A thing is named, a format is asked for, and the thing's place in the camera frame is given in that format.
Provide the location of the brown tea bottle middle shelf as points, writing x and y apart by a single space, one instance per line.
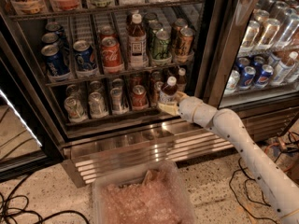
137 43

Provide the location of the silver can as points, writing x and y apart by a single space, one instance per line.
76 112
97 105
119 105

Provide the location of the orange can bottom shelf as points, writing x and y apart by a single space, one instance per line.
156 92

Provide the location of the blue Pepsi can behind glass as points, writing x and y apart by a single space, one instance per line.
246 78

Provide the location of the green soda can front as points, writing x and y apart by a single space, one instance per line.
161 44

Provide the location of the clear plastic bin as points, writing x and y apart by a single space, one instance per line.
151 193

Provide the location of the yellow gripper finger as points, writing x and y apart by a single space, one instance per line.
181 96
171 109

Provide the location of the blue Pepsi can front left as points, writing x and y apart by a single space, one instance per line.
54 60

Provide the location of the red can bottom shelf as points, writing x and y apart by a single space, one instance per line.
139 97

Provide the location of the brown tea bottle bottom shelf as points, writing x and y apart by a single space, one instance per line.
168 91

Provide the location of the Pepsi can behind glass right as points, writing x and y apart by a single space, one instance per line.
263 76

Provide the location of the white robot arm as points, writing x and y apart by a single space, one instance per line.
279 189

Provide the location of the glass fridge door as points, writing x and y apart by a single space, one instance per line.
240 33

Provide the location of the red Coca-Cola can front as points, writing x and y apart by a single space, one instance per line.
111 55

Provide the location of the blue Pepsi can front right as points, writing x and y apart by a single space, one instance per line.
85 59

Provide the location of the brown tea bottle shelf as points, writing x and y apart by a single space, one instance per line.
137 43
168 91

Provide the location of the orange soda can front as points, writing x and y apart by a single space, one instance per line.
184 43

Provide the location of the silver can bottom far left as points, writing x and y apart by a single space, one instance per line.
76 112

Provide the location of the white can behind glass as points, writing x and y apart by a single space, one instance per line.
232 82

